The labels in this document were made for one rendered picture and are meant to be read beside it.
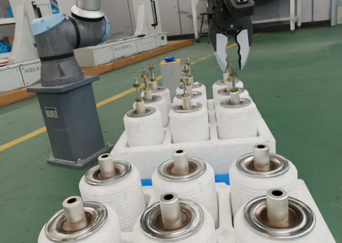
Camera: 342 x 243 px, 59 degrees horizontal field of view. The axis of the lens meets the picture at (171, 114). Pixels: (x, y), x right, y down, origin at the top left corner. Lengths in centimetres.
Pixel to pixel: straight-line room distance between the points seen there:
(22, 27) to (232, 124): 251
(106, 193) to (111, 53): 308
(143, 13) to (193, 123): 370
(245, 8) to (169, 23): 584
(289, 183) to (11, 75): 247
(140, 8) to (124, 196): 404
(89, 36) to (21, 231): 67
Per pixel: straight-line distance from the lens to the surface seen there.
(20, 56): 297
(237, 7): 64
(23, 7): 306
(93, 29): 117
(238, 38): 73
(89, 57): 334
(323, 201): 86
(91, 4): 115
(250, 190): 44
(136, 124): 74
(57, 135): 117
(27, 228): 93
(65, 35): 112
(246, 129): 74
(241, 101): 77
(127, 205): 48
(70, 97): 109
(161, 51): 418
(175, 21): 639
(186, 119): 72
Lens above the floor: 47
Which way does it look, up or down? 18 degrees down
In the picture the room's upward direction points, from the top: 8 degrees counter-clockwise
